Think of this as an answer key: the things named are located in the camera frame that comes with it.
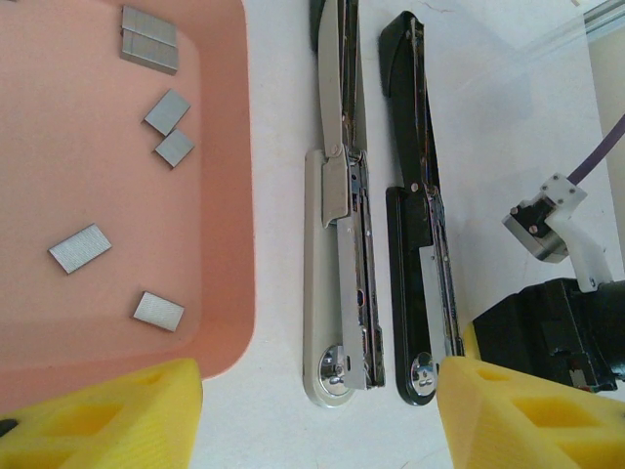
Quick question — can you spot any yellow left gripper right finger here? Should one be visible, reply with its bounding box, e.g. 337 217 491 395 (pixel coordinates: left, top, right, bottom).
436 355 625 469

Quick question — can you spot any black stapler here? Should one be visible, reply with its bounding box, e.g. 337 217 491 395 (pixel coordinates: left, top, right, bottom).
379 10 465 407

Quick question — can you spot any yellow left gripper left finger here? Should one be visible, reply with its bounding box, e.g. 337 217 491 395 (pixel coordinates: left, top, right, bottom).
0 358 204 469

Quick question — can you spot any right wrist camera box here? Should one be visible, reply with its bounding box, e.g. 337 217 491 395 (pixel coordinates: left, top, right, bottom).
501 171 611 294

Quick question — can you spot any aluminium side rail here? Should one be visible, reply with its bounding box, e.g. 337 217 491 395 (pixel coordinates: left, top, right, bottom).
580 0 625 39

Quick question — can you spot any grey stapler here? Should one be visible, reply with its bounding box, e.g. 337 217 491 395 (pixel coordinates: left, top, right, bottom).
302 0 387 409

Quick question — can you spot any pink plastic tray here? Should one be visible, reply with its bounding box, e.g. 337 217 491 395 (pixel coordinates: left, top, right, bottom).
0 0 258 400

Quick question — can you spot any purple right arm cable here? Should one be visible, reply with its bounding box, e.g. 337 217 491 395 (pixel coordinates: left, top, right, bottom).
568 114 625 187

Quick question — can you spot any silver staple strip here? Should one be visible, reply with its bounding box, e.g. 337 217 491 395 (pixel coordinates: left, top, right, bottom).
154 129 196 170
47 223 114 276
119 28 180 74
144 88 191 136
132 291 186 333
120 5 178 48

